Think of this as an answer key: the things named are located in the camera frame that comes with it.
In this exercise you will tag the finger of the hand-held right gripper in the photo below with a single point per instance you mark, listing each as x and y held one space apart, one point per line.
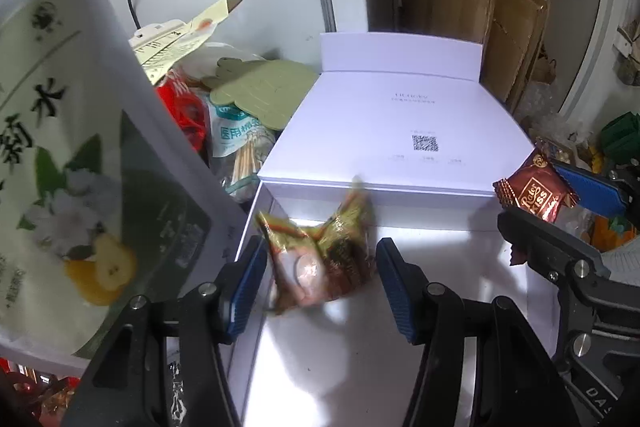
592 192
537 234

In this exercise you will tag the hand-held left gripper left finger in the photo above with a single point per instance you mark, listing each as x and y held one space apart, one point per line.
247 289

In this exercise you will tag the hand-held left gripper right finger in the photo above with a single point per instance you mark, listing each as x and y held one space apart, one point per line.
395 289

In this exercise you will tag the red brown candy packet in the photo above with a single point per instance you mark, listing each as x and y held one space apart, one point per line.
537 196

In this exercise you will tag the gold brown candy packet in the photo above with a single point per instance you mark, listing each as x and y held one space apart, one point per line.
325 252

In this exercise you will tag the white cardboard box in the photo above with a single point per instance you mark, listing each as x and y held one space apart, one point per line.
400 117

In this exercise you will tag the green paper bag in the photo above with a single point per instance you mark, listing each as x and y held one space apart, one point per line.
622 134

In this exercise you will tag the clear plastic bags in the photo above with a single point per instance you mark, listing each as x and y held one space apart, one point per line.
550 127

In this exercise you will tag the bundle of toothpicks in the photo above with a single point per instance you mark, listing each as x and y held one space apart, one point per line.
245 167

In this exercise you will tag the red plastic bag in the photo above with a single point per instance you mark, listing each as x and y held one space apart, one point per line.
185 112

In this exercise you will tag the green hand-shaped mat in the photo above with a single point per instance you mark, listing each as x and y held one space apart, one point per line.
260 89

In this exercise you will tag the silver tea pouch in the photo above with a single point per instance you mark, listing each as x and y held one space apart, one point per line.
75 157

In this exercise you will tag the yellow paper packet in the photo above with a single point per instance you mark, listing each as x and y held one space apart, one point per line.
192 32

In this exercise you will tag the white power strip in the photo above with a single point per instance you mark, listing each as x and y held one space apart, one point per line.
150 38

